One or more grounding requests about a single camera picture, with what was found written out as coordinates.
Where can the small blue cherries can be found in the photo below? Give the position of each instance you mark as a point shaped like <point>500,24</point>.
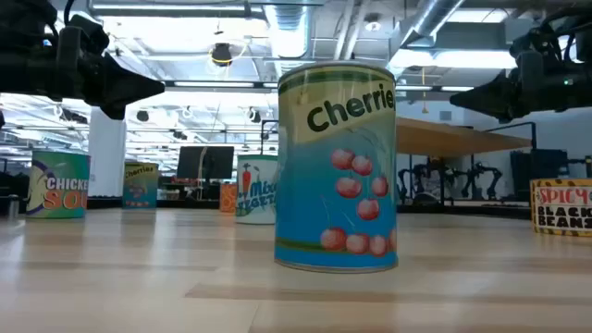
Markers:
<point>140,185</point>

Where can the white mixed vegetables can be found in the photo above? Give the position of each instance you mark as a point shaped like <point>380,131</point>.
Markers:
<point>256,194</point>

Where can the large blue cherries can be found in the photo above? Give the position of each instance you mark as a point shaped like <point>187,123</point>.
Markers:
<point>305,194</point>

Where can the round silver ventilation duct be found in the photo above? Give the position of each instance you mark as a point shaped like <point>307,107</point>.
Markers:
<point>430,20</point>

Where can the black background robot arm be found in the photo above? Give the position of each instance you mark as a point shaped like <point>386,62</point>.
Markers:
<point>418,180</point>
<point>481,178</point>

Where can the green chicken soup can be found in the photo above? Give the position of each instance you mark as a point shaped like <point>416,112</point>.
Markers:
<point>57,185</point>

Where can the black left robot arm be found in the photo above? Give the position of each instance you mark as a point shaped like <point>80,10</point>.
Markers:
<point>23,69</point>

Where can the yellow spicy black beans can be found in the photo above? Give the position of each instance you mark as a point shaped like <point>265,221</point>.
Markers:
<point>562,208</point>

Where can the black computer monitor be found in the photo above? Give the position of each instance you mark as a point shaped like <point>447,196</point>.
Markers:
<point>205,162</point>

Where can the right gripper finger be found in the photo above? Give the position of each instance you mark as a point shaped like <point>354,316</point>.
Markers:
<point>490,94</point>
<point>504,116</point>

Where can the small metal post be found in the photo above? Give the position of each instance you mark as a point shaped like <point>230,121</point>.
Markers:
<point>13,207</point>

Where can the orange patterned can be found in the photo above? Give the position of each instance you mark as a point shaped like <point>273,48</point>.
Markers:
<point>228,198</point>

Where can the wooden shelf with black frame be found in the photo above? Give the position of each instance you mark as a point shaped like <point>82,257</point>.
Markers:
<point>439,136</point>

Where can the ribbed silver ventilation duct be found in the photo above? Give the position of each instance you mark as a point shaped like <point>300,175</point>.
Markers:
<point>289,32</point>

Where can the black cabinet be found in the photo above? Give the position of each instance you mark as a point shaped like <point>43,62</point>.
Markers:
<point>541,176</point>

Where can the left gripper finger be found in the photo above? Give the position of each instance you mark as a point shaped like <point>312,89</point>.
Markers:
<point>118,112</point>
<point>125,85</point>

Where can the white column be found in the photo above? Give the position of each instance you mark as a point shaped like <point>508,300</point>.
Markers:
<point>106,157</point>

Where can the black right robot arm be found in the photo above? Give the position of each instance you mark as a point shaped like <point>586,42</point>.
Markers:
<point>578,41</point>

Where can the black ceiling device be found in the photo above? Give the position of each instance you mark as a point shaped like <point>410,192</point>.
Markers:
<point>222,54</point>

